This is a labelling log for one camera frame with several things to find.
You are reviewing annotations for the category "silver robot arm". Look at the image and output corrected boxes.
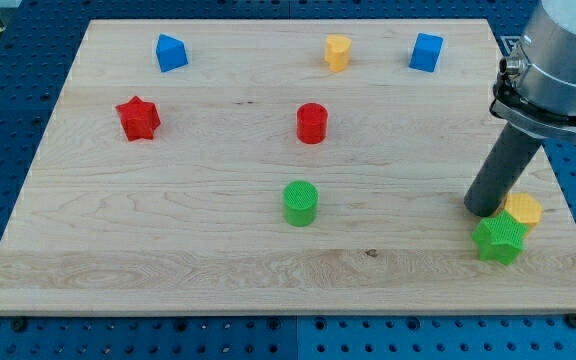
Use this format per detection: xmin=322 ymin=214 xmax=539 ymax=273
xmin=490 ymin=0 xmax=576 ymax=145

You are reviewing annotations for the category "green cylinder block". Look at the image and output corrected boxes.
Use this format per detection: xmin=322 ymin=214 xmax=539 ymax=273
xmin=282 ymin=180 xmax=319 ymax=227

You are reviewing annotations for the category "red cylinder block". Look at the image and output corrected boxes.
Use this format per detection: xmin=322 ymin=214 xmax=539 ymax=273
xmin=296 ymin=103 xmax=328 ymax=144

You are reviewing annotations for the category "wooden board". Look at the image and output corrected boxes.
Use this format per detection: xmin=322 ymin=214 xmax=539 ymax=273
xmin=0 ymin=19 xmax=576 ymax=316

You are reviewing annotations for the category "yellow heart block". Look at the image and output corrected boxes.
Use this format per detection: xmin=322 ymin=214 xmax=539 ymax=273
xmin=324 ymin=34 xmax=352 ymax=72

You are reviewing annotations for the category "red star block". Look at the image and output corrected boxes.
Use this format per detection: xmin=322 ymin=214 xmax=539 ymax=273
xmin=115 ymin=96 xmax=161 ymax=141

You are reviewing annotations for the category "blue triangular block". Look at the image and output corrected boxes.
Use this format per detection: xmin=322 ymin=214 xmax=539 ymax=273
xmin=156 ymin=34 xmax=188 ymax=72

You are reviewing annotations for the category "blue cube block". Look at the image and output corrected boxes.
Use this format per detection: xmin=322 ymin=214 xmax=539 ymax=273
xmin=409 ymin=33 xmax=444 ymax=72

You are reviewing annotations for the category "green star block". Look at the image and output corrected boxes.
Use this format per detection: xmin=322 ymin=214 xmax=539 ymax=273
xmin=471 ymin=210 xmax=530 ymax=265

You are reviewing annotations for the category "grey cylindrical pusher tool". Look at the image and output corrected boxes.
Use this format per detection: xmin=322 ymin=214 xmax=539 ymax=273
xmin=464 ymin=124 xmax=543 ymax=217

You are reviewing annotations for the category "yellow hexagon block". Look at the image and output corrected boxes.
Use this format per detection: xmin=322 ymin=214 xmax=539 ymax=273
xmin=501 ymin=193 xmax=543 ymax=234

